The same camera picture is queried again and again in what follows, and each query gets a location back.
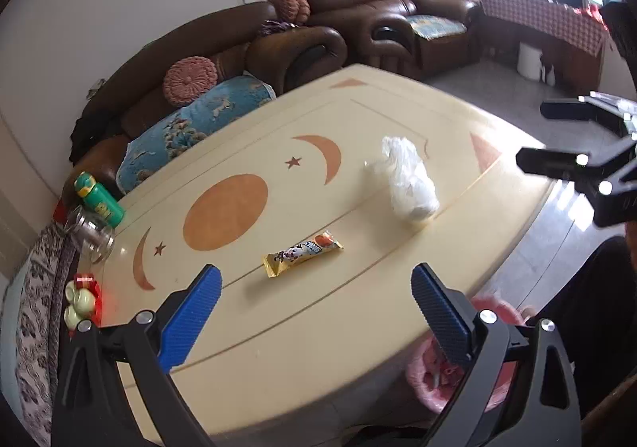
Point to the white bucket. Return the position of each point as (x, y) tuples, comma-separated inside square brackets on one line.
[(529, 60)]

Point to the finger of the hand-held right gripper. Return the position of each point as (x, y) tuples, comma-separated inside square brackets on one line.
[(567, 109), (552, 161)]

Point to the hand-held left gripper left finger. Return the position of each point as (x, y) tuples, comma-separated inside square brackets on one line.
[(191, 317)]

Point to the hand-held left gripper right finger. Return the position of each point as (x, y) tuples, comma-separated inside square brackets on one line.
[(440, 317)]

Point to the dark cloth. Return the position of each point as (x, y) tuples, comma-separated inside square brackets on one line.
[(94, 123)]

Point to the table with checked cloth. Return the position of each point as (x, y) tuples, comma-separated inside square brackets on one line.
[(537, 14)]

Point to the clear glass jar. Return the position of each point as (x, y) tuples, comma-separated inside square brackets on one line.
[(92, 235)]

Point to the trash bin with pink bag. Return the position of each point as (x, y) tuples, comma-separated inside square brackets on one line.
[(428, 377)]

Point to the black white patterned cloth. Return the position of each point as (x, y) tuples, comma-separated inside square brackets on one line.
[(35, 327)]

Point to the cream wooden coffee table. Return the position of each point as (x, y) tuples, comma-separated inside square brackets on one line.
[(348, 307)]

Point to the long brown leather sofa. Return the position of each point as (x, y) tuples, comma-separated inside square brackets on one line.
[(234, 29)]

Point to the green drinking bottle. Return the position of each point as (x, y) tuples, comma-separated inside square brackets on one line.
[(99, 200)]

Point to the purple tasselled cloth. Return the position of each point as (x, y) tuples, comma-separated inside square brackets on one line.
[(272, 27)]

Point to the patterned armchair seat mat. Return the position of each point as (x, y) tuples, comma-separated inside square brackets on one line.
[(435, 26)]

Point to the yellow snack wrapper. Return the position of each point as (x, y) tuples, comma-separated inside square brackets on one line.
[(298, 255)]

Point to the blue patterned pillow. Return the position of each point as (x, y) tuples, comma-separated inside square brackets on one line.
[(199, 123)]

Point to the round pink cushion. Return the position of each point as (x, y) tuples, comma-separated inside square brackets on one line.
[(288, 6), (190, 80)]

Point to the person's dark trouser leg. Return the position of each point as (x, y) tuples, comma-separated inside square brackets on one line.
[(597, 307)]

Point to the clear plastic bag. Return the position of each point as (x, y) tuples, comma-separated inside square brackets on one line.
[(408, 178)]

